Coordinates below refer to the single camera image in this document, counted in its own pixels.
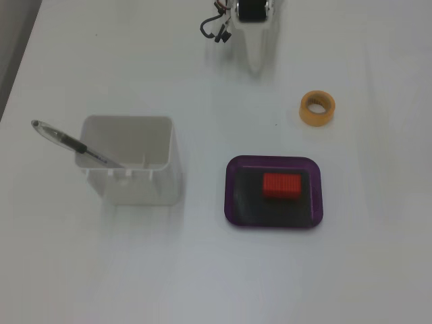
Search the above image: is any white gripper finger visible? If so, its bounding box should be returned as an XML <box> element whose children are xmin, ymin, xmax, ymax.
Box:
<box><xmin>240</xmin><ymin>28</ymin><xmax>269</xmax><ymax>78</ymax></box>

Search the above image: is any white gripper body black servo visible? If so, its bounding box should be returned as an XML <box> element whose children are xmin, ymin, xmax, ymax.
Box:
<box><xmin>232</xmin><ymin>0</ymin><xmax>276</xmax><ymax>32</ymax></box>

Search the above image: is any red cube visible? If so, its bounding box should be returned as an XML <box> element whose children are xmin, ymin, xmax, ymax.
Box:
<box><xmin>262</xmin><ymin>172</ymin><xmax>302</xmax><ymax>203</ymax></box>

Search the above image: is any yellow tape roll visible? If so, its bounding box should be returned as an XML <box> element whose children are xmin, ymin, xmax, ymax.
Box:
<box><xmin>298</xmin><ymin>90</ymin><xmax>337</xmax><ymax>128</ymax></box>

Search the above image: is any white plastic container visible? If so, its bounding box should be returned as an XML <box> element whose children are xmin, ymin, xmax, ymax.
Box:
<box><xmin>74</xmin><ymin>115</ymin><xmax>185</xmax><ymax>207</ymax></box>

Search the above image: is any purple rectangular tray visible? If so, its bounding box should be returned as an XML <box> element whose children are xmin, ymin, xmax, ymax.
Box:
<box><xmin>223</xmin><ymin>155</ymin><xmax>325</xmax><ymax>232</ymax></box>

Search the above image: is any clear black ballpoint pen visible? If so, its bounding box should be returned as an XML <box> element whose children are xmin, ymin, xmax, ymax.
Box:
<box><xmin>30</xmin><ymin>119</ymin><xmax>124</xmax><ymax>169</ymax></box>

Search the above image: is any black cable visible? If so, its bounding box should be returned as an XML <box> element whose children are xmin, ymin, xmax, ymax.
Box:
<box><xmin>200</xmin><ymin>13</ymin><xmax>234</xmax><ymax>44</ymax></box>

